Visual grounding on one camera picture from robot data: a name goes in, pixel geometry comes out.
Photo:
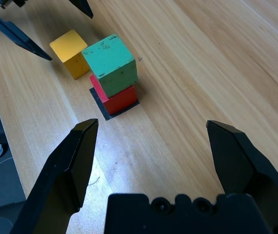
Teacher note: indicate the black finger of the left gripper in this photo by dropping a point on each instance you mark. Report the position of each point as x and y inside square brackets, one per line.
[84, 8]
[17, 36]

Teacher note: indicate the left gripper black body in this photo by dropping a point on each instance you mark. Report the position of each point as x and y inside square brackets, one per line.
[9, 3]

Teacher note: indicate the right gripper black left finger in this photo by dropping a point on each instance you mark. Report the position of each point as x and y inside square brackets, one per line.
[65, 170]

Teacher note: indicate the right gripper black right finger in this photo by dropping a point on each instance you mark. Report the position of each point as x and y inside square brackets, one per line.
[241, 165]

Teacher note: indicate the green wooden cube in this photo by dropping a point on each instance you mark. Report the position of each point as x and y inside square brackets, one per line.
[109, 63]

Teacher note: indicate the yellow wooden cube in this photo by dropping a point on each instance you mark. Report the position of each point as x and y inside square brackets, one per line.
[68, 46]

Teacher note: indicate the black square tape marker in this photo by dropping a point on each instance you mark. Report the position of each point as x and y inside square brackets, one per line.
[102, 109]

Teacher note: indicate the red wooden cube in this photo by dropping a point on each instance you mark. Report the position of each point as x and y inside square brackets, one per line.
[119, 101]

